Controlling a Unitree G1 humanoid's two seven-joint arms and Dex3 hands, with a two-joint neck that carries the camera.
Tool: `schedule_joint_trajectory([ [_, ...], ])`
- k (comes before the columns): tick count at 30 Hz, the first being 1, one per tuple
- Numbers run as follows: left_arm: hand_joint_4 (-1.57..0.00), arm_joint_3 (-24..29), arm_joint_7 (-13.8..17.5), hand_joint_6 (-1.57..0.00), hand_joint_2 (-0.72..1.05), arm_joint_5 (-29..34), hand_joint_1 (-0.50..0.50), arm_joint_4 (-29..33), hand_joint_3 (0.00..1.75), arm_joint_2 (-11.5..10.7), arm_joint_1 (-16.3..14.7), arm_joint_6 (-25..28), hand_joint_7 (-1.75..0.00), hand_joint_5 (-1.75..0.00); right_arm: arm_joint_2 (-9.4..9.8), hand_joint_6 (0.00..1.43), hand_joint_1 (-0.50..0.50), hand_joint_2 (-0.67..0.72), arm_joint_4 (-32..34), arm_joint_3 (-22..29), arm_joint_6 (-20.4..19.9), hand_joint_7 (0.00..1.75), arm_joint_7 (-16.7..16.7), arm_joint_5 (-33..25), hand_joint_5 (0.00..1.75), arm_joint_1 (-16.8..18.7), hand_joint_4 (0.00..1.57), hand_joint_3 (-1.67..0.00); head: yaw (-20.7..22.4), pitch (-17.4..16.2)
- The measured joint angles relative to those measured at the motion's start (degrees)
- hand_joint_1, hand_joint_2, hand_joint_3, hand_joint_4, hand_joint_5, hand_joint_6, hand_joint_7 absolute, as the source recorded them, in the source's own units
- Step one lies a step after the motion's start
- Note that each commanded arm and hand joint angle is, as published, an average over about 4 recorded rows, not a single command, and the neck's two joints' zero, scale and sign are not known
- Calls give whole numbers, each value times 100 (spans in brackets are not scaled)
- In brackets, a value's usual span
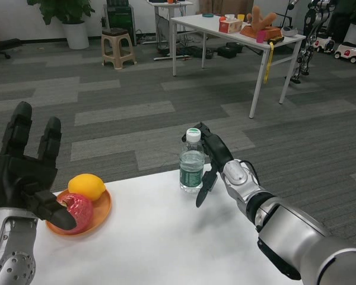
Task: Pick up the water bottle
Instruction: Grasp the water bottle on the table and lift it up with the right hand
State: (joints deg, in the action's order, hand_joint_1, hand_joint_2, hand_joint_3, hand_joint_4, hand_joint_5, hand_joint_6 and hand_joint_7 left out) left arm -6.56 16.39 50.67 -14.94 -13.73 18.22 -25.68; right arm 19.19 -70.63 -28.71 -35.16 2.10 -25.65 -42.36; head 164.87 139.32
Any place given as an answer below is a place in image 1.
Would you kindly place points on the brown plush toy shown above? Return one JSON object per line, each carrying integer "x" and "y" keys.
{"x": 259, "y": 19}

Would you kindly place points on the white standing desk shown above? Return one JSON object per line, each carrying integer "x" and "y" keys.
{"x": 172, "y": 4}

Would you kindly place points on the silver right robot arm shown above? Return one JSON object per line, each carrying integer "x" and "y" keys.
{"x": 299, "y": 237}

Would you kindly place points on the white metal-legged table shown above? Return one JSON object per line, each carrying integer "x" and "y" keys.
{"x": 201, "y": 23}

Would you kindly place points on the green potted plant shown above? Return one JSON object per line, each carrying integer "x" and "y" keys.
{"x": 65, "y": 10}

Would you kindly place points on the white plant pot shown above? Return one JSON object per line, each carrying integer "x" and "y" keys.
{"x": 75, "y": 35}

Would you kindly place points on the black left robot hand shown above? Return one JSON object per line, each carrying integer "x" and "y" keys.
{"x": 17, "y": 178}

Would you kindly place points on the white cup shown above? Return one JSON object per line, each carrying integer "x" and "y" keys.
{"x": 229, "y": 17}

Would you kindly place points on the yellow lemon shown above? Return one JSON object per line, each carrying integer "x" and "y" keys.
{"x": 86, "y": 185}

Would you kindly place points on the clear water bottle green label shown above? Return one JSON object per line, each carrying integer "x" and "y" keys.
{"x": 191, "y": 178}

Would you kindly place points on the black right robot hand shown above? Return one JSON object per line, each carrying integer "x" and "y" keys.
{"x": 219, "y": 151}

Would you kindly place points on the black computer tower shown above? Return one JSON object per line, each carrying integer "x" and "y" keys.
{"x": 120, "y": 17}

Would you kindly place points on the red apple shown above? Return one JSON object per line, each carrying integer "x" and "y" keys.
{"x": 81, "y": 210}

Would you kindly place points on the teal round lid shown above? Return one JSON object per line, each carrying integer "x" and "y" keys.
{"x": 208, "y": 15}

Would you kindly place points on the orange tissue box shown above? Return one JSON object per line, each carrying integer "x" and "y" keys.
{"x": 230, "y": 26}

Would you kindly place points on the black equipment case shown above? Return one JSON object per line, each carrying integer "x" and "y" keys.
{"x": 230, "y": 50}

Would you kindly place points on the brown cardboard boxes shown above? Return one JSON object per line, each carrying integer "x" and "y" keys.
{"x": 225, "y": 6}

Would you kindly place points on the beige plastic stool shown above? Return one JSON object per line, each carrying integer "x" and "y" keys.
{"x": 117, "y": 32}

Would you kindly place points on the large white toy car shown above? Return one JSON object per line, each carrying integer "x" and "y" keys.
{"x": 351, "y": 53}

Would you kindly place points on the yellow tape measure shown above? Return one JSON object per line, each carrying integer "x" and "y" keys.
{"x": 277, "y": 39}

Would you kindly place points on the small white toy car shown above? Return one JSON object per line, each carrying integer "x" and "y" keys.
{"x": 324, "y": 44}

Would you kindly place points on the orange plastic plate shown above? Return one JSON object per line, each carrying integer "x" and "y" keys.
{"x": 102, "y": 207}

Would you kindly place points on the orange flat box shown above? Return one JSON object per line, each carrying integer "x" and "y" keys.
{"x": 270, "y": 32}

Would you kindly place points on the silver black humanoid robot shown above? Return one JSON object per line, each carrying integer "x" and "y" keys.
{"x": 310, "y": 35}

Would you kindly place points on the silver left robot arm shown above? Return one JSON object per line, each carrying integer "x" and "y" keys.
{"x": 15, "y": 261}

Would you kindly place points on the black office chair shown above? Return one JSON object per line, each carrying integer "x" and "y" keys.
{"x": 0, "y": 46}

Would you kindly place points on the pink cup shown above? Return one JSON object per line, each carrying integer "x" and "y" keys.
{"x": 262, "y": 36}

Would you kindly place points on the yellow cup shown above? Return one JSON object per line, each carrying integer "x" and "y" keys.
{"x": 240, "y": 17}

